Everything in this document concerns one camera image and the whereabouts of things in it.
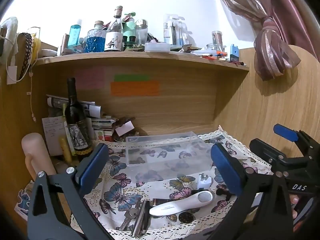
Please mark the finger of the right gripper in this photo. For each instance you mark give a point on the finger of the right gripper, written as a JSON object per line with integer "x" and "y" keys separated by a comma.
{"x": 306, "y": 144}
{"x": 278, "y": 160}

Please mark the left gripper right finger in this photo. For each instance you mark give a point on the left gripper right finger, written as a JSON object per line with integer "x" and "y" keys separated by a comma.
{"x": 262, "y": 209}

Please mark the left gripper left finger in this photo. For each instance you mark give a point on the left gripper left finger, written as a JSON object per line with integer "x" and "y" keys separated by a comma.
{"x": 46, "y": 217}

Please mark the white power adapter plug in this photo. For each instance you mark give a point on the white power adapter plug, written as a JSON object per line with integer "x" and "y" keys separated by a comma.
{"x": 204, "y": 182}

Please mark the person's right hand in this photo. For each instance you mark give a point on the person's right hand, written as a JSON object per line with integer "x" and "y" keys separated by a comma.
{"x": 294, "y": 199}

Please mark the stitch cartoon sticker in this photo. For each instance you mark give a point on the stitch cartoon sticker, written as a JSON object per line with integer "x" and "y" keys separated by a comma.
{"x": 23, "y": 201}

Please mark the yellow taper candle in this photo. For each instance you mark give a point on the yellow taper candle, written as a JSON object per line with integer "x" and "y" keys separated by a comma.
{"x": 65, "y": 150}

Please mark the butterfly print lace cloth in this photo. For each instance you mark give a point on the butterfly print lace cloth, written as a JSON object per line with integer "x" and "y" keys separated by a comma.
{"x": 115, "y": 187}

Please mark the bunch of metal keys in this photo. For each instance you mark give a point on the bunch of metal keys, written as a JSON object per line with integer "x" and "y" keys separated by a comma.
{"x": 137, "y": 219}

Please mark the white handwritten note card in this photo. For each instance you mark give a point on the white handwritten note card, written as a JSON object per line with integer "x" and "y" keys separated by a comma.
{"x": 53, "y": 129}

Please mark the dark wine bottle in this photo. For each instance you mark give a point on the dark wine bottle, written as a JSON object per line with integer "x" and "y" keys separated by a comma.
{"x": 77, "y": 123}

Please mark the stack of books and papers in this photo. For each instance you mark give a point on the stack of books and papers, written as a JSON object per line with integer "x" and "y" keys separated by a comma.
{"x": 100, "y": 124}

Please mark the clear plastic storage box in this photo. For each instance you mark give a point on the clear plastic storage box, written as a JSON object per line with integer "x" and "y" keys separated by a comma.
{"x": 162, "y": 157}

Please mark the small white paper box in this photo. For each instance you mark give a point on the small white paper box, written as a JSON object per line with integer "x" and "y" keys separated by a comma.
{"x": 123, "y": 129}

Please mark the small blue box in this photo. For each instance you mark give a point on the small blue box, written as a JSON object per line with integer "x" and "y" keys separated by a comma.
{"x": 234, "y": 53}

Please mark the wooden shelf unit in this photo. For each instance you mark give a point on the wooden shelf unit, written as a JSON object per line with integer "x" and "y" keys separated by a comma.
{"x": 197, "y": 95}

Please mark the mauve tied curtain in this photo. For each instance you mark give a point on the mauve tied curtain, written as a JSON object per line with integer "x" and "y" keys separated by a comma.
{"x": 281, "y": 25}

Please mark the glass jar with dark contents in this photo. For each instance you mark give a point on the glass jar with dark contents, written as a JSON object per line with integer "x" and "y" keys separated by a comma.
{"x": 217, "y": 40}

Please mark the pink sticky note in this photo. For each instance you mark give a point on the pink sticky note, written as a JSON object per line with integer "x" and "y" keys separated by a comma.
{"x": 90, "y": 78}

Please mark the orange sticky note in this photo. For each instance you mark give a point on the orange sticky note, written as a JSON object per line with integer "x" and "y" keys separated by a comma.
{"x": 135, "y": 88}

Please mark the green sticky note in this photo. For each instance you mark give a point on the green sticky note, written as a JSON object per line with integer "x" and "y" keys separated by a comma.
{"x": 131, "y": 77}

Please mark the clear packaged tool set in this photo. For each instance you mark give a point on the clear packaged tool set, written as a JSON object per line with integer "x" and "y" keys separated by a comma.
{"x": 175, "y": 30}

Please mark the round white plastic container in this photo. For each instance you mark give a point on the round white plastic container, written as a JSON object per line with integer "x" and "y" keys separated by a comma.
{"x": 153, "y": 47}

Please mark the blue liquid glass bottle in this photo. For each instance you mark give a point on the blue liquid glass bottle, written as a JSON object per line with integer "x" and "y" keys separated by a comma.
{"x": 95, "y": 39}

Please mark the clear bottle with illustrated label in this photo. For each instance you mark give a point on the clear bottle with illustrated label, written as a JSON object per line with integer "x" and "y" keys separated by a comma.
{"x": 114, "y": 35}

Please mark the clear glass jar silver lid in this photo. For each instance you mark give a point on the clear glass jar silver lid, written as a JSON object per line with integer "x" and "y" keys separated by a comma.
{"x": 141, "y": 32}

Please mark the mint green bottle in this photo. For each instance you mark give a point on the mint green bottle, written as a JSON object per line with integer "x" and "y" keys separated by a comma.
{"x": 129, "y": 30}

